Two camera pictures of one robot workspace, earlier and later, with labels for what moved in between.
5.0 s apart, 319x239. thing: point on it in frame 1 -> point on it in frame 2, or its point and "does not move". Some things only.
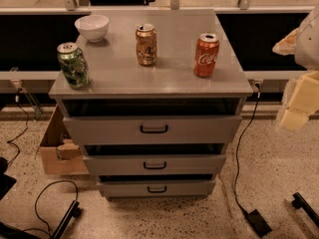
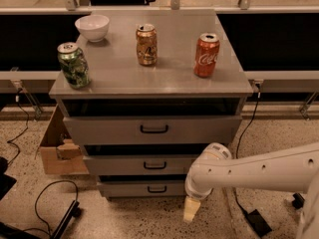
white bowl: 93,27 does not move
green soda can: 74,64 does not move
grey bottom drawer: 164,188 does not move
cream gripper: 308,47 -> 195,191
